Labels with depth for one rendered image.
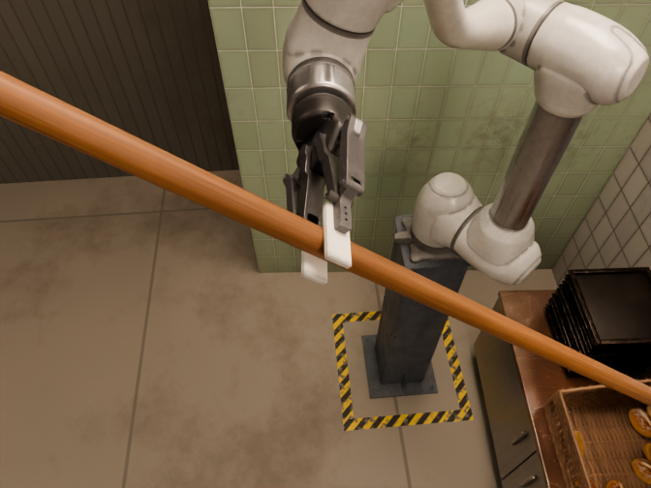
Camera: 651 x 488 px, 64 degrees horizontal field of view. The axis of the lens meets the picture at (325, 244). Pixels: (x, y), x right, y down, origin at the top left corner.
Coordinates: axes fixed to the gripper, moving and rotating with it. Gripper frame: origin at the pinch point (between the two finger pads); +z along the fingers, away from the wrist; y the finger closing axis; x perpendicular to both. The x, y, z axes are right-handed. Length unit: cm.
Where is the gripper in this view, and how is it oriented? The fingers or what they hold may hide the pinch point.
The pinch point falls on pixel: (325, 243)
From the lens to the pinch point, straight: 53.3
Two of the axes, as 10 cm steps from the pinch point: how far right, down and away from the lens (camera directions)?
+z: 0.2, 8.0, -6.0
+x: -7.8, -3.6, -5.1
